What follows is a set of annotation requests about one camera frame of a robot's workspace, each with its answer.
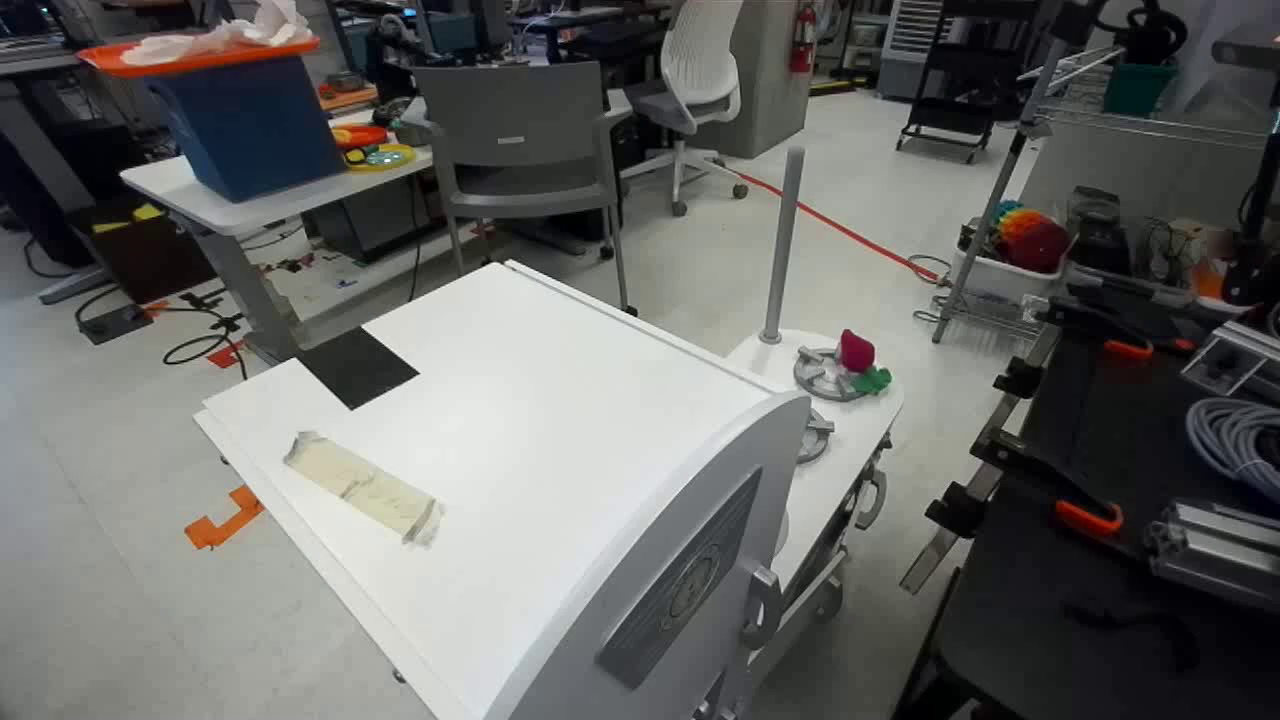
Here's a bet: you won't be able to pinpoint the white toy kitchen cabinet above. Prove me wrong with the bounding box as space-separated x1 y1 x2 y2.
192 257 905 720

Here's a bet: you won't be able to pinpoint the grey vertical pole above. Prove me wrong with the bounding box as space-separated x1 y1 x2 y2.
756 143 809 349

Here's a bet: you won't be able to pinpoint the pink toy piece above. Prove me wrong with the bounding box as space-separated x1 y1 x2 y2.
836 327 879 375

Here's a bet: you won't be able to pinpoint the grey oven door panel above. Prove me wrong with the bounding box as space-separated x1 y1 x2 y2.
590 462 768 697

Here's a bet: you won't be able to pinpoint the grey plastic chair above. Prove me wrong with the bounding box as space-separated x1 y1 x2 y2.
408 54 642 319

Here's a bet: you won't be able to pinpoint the black square patch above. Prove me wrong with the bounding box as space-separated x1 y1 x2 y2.
292 323 422 410

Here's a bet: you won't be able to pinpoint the white office chair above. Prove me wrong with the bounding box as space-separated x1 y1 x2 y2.
625 0 756 218

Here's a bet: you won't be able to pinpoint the yellow green desk items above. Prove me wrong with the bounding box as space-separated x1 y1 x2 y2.
330 118 422 174

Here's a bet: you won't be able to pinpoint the red fire extinguisher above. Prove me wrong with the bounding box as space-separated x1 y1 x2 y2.
785 0 821 81

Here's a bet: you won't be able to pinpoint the white tray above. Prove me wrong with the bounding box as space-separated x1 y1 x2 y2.
953 217 1073 309

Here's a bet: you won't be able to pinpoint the grey tripod stand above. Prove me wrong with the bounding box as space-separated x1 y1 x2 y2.
926 47 1129 349

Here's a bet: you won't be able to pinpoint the colourful stacked toy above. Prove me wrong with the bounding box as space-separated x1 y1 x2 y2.
990 196 1077 274

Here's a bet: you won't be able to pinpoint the white side desk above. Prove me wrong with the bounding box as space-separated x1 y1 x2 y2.
117 139 443 362

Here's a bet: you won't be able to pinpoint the black shelf cart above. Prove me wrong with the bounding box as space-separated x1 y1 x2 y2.
893 0 1059 165

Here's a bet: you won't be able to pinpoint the blue bin orange lid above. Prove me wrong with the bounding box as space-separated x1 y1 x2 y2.
76 31 347 207

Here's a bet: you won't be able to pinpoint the black power strip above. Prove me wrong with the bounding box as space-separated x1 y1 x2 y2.
76 298 158 349

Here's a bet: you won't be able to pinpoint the white crumpled plastic sheet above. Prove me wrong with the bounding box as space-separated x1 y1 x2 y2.
121 0 317 69

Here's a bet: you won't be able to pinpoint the green bin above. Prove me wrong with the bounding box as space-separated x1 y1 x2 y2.
1100 54 1184 118

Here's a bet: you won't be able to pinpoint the aluminium extrusion bars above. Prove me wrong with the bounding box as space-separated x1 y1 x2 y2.
1145 496 1280 619

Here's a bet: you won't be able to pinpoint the orange floor cable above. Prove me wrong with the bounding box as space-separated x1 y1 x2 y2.
724 165 943 286

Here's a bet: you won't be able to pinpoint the black clamp orange handle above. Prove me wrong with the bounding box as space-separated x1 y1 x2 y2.
923 422 1129 544

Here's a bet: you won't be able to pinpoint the black floor cable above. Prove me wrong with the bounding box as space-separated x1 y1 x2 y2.
154 284 251 370

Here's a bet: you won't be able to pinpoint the small orange clamp handle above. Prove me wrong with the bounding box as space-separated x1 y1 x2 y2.
1095 335 1160 368

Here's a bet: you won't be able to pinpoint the white coiled cable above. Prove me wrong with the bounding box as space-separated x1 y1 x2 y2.
1178 392 1280 509

